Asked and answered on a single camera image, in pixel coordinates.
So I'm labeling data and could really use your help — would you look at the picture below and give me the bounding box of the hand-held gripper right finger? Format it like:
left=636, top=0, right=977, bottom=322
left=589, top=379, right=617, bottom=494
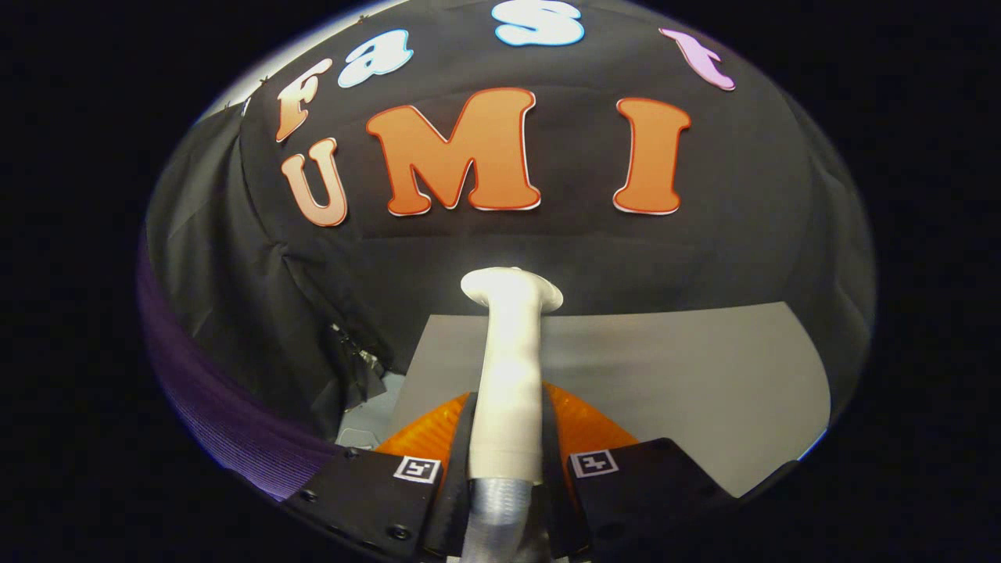
left=540, top=381, right=740, bottom=562

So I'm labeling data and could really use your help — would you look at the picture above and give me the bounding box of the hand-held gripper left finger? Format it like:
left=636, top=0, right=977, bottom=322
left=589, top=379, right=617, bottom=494
left=280, top=391, right=478, bottom=562

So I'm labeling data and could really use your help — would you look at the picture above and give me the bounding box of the white garment steamer head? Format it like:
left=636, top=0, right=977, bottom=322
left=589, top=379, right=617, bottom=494
left=460, top=267, right=564, bottom=482

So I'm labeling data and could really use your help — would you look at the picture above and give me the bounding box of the purple corduroy jacket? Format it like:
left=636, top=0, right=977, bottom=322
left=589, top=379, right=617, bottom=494
left=137, top=235, right=345, bottom=501

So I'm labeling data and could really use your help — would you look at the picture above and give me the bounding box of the dark-topped white drawer cabinet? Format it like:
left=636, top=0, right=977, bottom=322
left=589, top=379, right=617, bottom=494
left=387, top=301, right=831, bottom=497

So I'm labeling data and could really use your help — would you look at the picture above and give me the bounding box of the black backdrop cloth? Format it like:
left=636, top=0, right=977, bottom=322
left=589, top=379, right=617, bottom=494
left=145, top=0, right=877, bottom=439

